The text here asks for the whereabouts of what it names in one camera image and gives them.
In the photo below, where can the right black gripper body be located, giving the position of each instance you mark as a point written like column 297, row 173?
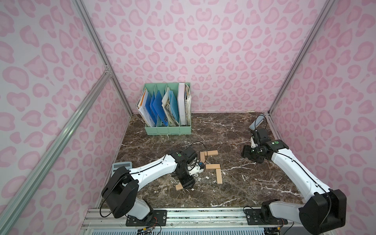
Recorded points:
column 251, row 153

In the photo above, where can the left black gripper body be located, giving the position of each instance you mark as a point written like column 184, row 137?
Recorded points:
column 185, row 180

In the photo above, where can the wooden block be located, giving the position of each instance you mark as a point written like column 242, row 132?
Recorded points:
column 212, row 166
column 179, row 187
column 211, row 153
column 219, row 176
column 203, row 155

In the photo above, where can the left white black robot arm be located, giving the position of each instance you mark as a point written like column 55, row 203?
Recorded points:
column 120, row 193

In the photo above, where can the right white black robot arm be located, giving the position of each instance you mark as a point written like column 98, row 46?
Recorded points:
column 323, row 210

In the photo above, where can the grey stapler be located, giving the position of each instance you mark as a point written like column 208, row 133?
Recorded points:
column 258, row 120

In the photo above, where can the teal calculator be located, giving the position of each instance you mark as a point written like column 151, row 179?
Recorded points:
column 115, row 166

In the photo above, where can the green file organizer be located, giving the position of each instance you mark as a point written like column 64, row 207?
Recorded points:
column 169, row 92

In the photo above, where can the blue folders in organizer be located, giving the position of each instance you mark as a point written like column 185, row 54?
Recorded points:
column 156, row 105

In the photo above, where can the white folder in organizer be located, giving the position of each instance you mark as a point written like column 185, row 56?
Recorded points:
column 181, row 99

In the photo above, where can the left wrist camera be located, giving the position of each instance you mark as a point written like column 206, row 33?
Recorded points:
column 197, row 169

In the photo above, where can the aluminium mounting rail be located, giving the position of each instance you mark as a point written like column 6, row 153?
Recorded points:
column 189, row 221

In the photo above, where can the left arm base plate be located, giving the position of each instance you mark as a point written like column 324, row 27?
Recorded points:
column 155, row 216

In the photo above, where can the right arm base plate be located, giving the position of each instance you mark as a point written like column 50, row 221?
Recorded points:
column 255, row 217

